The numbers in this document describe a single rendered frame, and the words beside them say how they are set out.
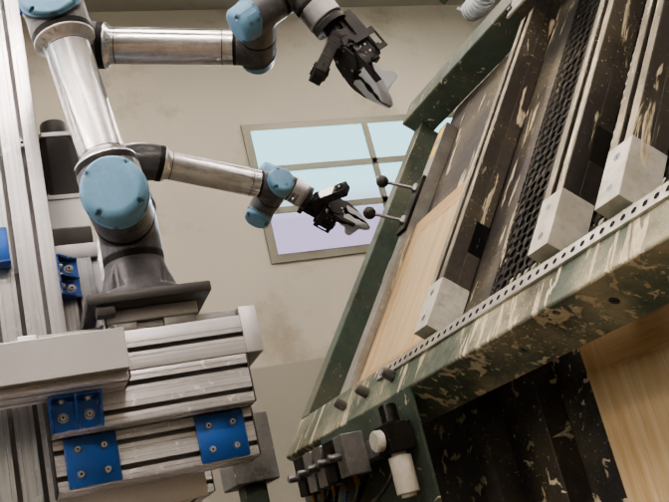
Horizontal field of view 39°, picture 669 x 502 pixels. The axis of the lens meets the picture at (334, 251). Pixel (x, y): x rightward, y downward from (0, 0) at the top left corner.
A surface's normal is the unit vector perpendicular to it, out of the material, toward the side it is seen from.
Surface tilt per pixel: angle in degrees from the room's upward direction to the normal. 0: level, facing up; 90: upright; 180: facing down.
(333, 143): 90
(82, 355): 90
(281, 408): 90
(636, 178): 90
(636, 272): 145
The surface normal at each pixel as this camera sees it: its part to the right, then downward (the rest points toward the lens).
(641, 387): -0.89, 0.07
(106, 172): 0.11, -0.22
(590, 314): -0.33, 0.80
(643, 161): 0.38, -0.38
